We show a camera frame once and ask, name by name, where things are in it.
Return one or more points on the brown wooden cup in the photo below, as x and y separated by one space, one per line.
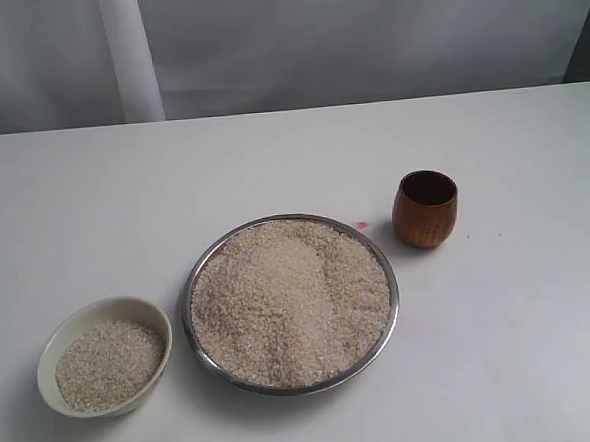
425 208

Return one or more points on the rice pile in tray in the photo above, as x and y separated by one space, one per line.
290 304

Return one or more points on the white ceramic bowl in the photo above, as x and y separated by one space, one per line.
113 308

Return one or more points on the rice in white bowl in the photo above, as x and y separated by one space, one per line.
108 364

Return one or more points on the round steel tray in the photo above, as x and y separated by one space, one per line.
213 369

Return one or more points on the white backdrop curtain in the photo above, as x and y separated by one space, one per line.
80 63

